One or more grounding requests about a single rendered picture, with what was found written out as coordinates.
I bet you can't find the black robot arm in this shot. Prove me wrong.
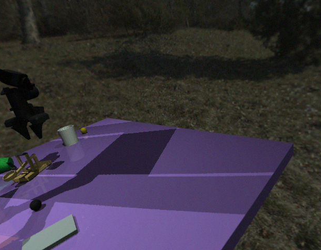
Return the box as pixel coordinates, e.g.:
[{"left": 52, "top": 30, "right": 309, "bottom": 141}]
[{"left": 0, "top": 69, "right": 44, "bottom": 115}]

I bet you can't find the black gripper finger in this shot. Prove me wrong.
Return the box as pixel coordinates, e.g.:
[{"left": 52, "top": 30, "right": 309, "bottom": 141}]
[
  {"left": 11, "top": 122, "right": 30, "bottom": 140},
  {"left": 29, "top": 121, "right": 45, "bottom": 139}
]

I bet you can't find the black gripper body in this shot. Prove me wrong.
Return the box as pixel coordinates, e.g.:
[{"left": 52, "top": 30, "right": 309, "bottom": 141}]
[{"left": 4, "top": 102, "right": 49, "bottom": 127}]

